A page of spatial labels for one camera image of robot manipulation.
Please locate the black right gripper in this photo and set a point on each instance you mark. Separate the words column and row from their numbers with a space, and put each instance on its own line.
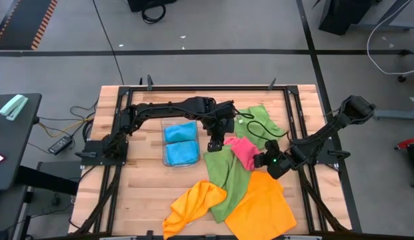
column 272, row 147

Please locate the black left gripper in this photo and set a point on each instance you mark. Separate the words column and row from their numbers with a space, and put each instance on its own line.
column 223, row 116

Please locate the blue microfiber towel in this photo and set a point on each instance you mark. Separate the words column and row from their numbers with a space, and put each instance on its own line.
column 181, row 153
column 180, row 132

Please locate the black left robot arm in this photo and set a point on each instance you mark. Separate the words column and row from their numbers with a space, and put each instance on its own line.
column 160, row 108

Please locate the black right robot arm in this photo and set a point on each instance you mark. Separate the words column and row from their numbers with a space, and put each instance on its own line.
column 326, row 133

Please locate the green microfiber towel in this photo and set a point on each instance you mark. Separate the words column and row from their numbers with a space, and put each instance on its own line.
column 260, row 116
column 226, row 180

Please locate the orange microfiber towel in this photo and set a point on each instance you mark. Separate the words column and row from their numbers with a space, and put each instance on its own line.
column 190, row 206
column 263, row 210

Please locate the clear plastic bin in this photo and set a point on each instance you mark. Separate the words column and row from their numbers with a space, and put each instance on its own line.
column 164, row 160

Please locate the grey table foot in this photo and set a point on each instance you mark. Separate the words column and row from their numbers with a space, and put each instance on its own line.
column 396, row 115

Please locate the red and black chair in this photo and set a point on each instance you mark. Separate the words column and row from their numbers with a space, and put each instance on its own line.
column 410, row 143

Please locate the black power adapter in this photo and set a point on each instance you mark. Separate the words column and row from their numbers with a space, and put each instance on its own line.
column 60, row 145

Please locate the black box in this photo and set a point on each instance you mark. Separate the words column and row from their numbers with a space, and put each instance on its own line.
column 150, row 4

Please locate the black caster wheel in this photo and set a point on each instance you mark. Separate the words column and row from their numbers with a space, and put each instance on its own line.
column 402, row 79

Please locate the black furniture base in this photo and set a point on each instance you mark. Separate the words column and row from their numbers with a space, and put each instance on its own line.
column 343, row 16

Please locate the black desk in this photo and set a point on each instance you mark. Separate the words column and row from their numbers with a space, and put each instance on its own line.
column 13, row 140

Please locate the mint green stapler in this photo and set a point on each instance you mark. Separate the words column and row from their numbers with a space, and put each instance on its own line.
column 13, row 106

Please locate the black mat with striped edge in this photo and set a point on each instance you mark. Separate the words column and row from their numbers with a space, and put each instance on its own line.
column 23, row 23

